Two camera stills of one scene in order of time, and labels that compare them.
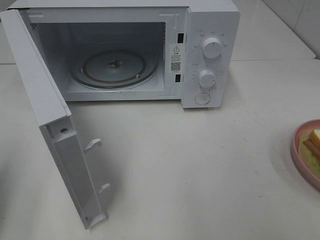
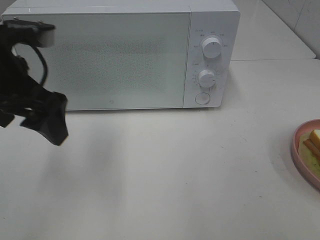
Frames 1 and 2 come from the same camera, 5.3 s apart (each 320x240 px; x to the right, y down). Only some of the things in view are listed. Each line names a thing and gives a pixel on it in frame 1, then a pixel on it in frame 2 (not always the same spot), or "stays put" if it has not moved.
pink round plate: (310, 178) stays put
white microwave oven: (53, 117) to (118, 60)
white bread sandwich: (309, 151) stays put
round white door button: (202, 98) stays put
